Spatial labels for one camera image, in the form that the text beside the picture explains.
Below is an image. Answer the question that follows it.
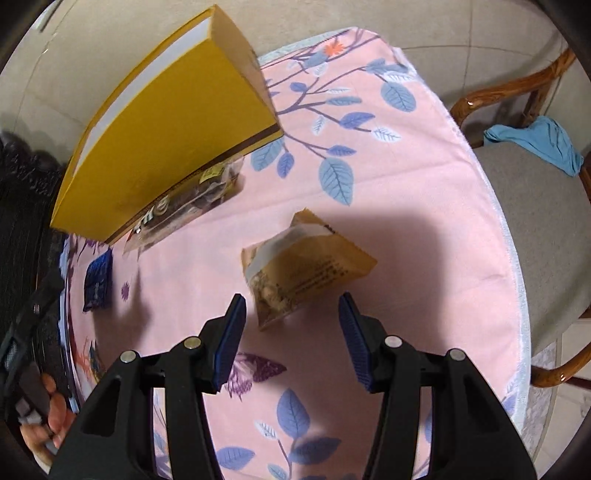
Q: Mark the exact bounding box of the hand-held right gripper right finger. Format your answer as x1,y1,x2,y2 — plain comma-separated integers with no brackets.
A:
338,292,539,480

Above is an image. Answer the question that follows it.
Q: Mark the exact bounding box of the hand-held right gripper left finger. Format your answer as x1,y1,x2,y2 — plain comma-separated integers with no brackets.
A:
48,294,247,480

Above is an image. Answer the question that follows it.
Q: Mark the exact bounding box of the orange-tan snack packet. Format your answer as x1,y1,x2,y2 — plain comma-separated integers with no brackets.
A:
241,209,378,332

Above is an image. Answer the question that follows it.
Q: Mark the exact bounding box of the yellow cardboard box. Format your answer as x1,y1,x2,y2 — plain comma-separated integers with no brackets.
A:
50,4,284,245

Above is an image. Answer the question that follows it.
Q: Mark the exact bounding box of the person's left hand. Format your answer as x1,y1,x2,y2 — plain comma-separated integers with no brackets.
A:
20,375,78,459

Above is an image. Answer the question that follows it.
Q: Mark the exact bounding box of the blue snack packet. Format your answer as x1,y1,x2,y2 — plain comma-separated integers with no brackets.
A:
82,249,114,313

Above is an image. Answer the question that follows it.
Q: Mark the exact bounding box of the dark carved wooden cabinet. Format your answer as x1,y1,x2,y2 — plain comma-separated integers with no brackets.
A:
0,131,70,370

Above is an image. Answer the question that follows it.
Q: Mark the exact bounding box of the pink floral tablecloth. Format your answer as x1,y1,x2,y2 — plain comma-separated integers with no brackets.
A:
60,27,529,480

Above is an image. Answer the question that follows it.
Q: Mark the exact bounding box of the dark brown clear snack bag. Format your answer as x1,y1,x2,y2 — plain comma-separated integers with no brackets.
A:
124,159,245,254

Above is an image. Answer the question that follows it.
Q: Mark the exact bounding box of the wooden chair with grey cushion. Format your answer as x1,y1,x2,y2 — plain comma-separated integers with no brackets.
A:
449,46,591,388

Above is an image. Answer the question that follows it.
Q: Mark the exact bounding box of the blue cloth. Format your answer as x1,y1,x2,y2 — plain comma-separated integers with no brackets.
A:
483,115,584,177

